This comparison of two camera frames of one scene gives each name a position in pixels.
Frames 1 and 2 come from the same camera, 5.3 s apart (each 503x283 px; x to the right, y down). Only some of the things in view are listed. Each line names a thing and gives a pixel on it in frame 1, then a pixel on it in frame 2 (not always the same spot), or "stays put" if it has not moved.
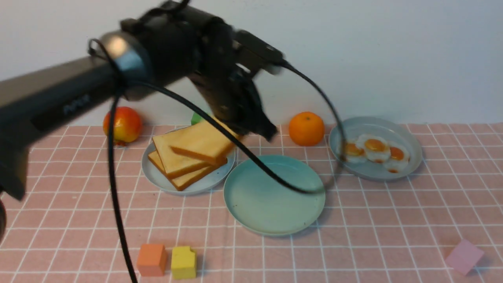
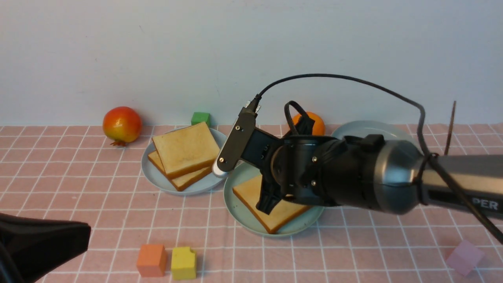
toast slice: [209, 142] to [286, 212]
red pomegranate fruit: [127, 125] stays put
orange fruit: [306, 129] stays put
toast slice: [176, 162] stays put
